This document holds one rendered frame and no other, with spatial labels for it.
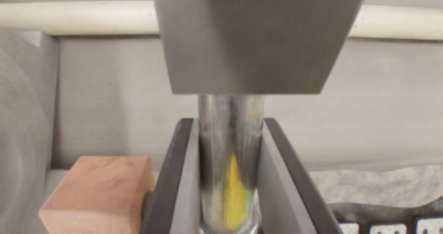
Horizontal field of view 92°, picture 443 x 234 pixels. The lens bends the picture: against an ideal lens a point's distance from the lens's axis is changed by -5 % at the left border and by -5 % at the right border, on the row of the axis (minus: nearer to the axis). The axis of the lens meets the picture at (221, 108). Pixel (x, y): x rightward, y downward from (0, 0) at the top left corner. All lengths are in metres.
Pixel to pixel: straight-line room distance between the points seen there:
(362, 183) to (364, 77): 0.13
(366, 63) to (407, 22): 0.06
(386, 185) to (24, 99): 0.41
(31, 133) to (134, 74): 0.11
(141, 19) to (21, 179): 0.18
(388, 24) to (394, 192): 0.21
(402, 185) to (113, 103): 0.37
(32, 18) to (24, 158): 0.14
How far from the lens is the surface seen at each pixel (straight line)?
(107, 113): 0.29
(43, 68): 0.29
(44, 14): 0.29
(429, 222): 0.41
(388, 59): 0.34
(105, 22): 0.26
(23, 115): 0.26
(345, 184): 0.33
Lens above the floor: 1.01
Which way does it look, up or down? 86 degrees down
